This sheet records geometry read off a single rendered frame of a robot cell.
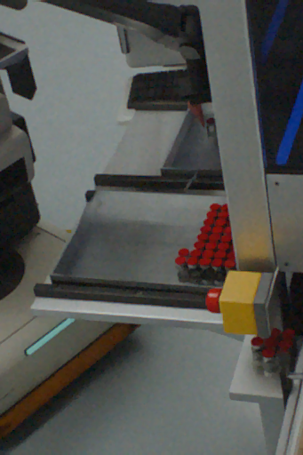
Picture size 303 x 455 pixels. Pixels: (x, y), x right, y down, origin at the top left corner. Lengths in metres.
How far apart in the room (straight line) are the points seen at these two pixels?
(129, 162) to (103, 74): 2.20
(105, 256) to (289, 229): 0.48
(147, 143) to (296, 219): 0.74
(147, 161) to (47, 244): 0.90
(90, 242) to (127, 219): 0.09
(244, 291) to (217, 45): 0.39
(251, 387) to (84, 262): 0.46
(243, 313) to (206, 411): 1.27
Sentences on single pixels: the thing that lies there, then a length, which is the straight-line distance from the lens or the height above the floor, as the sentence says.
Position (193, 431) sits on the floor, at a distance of 2.87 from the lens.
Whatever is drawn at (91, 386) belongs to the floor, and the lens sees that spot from 3.05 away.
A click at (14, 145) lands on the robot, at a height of 0.79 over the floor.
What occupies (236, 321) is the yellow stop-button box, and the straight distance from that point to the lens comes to 1.67.
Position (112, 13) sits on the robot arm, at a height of 1.25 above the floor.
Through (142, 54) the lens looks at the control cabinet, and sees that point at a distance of 2.73.
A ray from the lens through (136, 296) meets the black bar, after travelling 1.89.
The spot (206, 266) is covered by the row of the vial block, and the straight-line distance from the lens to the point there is 1.88.
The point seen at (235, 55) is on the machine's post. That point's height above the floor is 1.40.
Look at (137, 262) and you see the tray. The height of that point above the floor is 0.88.
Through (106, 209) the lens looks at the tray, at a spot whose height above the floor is 0.88.
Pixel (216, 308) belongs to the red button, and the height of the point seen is 1.00.
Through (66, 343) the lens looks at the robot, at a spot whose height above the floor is 0.19.
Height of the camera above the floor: 2.12
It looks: 37 degrees down
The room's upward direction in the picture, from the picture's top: 12 degrees counter-clockwise
